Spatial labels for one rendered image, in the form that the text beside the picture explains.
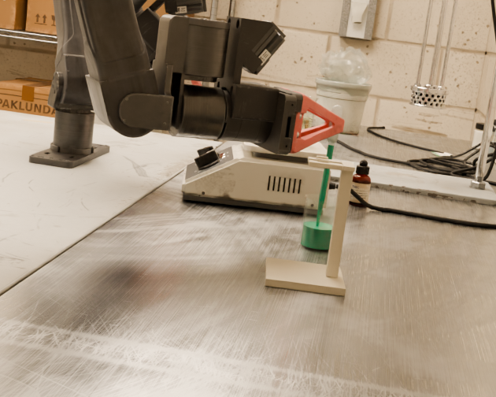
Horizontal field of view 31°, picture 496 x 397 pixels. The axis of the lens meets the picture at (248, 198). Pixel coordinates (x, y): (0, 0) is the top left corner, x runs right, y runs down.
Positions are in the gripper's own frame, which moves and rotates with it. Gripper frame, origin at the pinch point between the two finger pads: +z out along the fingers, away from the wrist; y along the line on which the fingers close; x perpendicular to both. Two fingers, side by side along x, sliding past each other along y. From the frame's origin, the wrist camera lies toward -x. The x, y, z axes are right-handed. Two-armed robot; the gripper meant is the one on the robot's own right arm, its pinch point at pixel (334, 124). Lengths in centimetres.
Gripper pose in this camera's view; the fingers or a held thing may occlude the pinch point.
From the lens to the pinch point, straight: 103.4
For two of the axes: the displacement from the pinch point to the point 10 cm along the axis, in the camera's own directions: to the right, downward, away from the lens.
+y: -3.9, -2.3, 8.9
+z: 9.1, 0.4, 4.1
